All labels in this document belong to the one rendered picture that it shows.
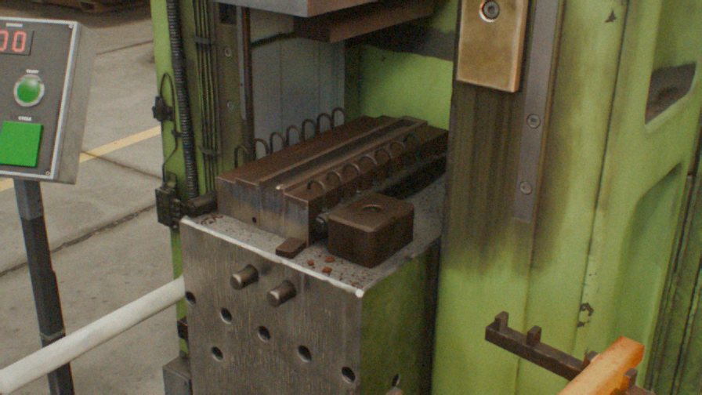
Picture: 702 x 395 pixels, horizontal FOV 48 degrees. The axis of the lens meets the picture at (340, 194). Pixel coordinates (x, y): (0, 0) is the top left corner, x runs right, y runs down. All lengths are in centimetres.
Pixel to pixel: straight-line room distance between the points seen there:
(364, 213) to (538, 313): 30
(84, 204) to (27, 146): 224
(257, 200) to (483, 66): 42
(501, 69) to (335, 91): 61
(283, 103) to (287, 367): 51
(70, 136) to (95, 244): 188
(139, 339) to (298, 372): 146
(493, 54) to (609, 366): 43
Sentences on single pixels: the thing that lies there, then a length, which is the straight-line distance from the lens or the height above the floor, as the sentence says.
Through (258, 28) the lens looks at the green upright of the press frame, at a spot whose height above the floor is 119.
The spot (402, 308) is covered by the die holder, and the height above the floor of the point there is 83.
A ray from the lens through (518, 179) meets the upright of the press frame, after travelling 116.
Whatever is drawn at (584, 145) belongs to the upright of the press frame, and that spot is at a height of 113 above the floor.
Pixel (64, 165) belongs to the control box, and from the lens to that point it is 146.
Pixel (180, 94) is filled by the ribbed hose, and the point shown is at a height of 105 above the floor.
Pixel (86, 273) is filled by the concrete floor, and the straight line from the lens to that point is 313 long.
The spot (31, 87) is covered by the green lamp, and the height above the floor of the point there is 110.
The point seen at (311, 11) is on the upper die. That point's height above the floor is 128.
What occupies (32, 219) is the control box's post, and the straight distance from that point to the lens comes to 168.
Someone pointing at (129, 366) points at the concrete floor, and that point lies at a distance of 259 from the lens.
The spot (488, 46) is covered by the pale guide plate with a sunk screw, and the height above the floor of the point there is 124.
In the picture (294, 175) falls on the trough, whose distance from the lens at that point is 131.
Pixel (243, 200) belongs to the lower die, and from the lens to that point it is 130.
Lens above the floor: 149
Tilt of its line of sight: 24 degrees down
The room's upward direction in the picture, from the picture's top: 1 degrees clockwise
